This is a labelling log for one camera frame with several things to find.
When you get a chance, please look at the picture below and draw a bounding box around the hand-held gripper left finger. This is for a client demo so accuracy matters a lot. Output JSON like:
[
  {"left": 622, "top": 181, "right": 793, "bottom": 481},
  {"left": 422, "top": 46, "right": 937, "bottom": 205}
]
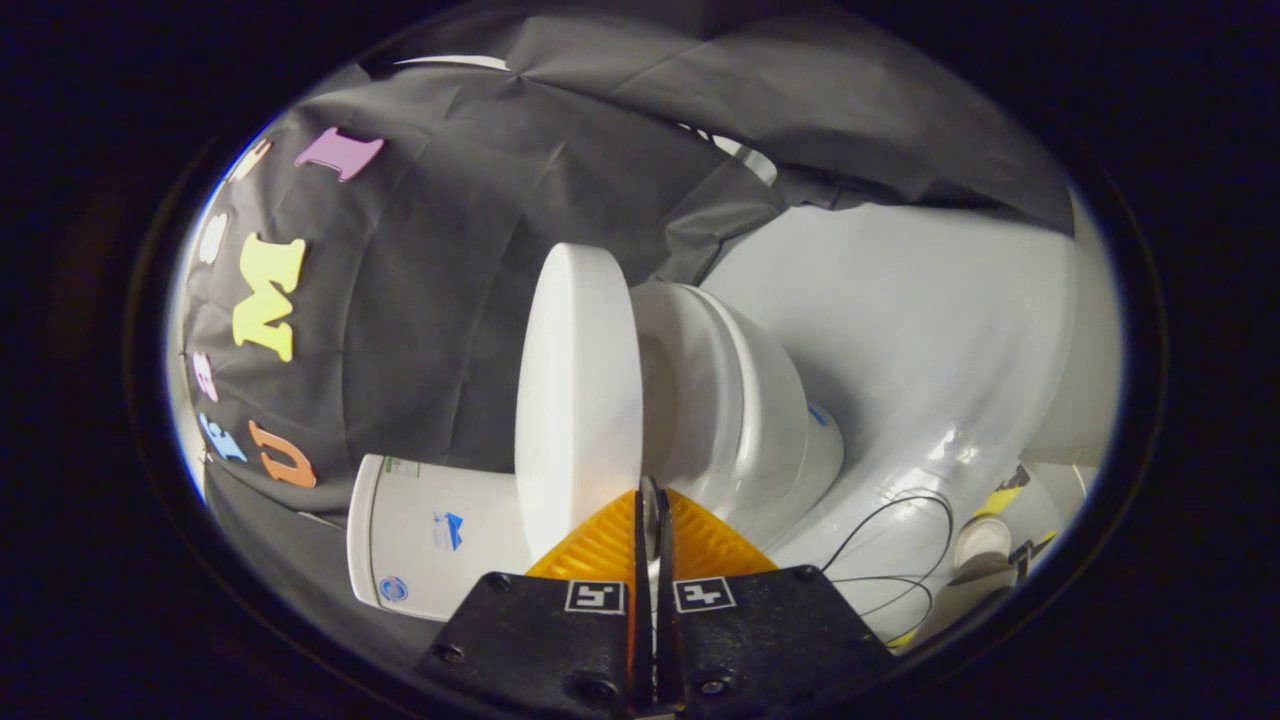
[{"left": 415, "top": 480, "right": 657, "bottom": 720}]

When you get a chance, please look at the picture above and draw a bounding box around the white ceramic toilet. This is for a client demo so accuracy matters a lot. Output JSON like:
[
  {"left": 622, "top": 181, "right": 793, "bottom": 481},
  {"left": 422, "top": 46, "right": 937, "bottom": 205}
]
[{"left": 346, "top": 281, "right": 845, "bottom": 624}]

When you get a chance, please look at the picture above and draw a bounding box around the thin black cable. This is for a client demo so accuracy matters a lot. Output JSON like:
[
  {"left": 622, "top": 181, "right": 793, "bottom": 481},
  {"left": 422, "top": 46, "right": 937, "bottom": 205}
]
[{"left": 818, "top": 488, "right": 957, "bottom": 623}]

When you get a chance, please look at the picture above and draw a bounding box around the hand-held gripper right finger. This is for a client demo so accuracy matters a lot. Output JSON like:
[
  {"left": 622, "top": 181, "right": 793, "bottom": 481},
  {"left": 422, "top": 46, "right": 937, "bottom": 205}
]
[{"left": 655, "top": 482, "right": 896, "bottom": 717}]

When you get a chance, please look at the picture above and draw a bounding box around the black backdrop cloth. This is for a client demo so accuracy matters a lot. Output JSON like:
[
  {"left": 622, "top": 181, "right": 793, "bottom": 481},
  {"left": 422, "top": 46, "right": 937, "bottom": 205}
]
[{"left": 183, "top": 0, "right": 1077, "bottom": 651}]

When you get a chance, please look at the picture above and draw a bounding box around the white toilet lid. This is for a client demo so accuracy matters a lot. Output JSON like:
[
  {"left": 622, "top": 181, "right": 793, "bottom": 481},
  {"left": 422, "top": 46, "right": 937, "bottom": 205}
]
[{"left": 514, "top": 243, "right": 663, "bottom": 561}]

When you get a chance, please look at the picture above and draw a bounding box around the white round container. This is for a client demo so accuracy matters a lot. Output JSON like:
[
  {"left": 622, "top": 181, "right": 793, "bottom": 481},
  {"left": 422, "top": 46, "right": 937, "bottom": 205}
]
[{"left": 952, "top": 515, "right": 1013, "bottom": 573}]

